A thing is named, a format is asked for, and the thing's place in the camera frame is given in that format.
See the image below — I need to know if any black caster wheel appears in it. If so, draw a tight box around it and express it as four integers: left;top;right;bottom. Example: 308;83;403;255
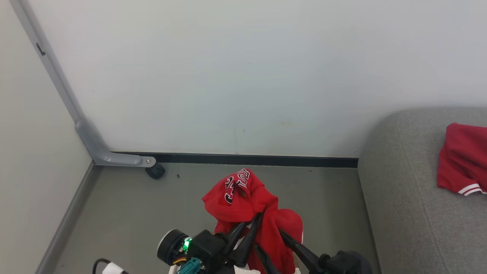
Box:
145;163;166;180

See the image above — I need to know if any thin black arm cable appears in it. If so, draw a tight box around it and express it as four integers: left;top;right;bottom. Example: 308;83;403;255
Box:
92;258;115;274

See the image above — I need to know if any white perforated laundry basket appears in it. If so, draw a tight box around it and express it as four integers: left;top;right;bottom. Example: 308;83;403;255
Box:
169;263;302;274

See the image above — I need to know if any black baseboard strip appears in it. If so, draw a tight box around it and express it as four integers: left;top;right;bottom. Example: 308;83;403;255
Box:
112;152;359;169

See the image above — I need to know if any red basketball jersey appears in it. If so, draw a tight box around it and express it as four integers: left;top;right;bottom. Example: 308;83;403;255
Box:
202;168;304;274

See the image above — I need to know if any grey metal partition frame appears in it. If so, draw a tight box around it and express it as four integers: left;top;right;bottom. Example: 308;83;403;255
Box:
10;0;157;168

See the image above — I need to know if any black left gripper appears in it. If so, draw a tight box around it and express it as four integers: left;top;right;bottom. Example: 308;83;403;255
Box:
177;213;281;274

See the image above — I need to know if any grey fabric sofa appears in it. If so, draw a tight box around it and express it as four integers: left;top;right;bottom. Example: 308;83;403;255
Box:
358;107;487;274

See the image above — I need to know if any grey partition bottom rail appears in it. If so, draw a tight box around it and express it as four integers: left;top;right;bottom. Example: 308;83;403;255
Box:
35;161;95;274

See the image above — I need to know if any white cable plug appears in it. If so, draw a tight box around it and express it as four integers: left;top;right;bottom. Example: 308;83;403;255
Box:
102;262;128;274

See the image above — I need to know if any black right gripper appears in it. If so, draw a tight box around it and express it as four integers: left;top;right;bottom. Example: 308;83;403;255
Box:
279;229;373;274

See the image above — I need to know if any red jersey with lettering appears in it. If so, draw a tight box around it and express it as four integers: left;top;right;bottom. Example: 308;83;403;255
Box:
437;123;487;197

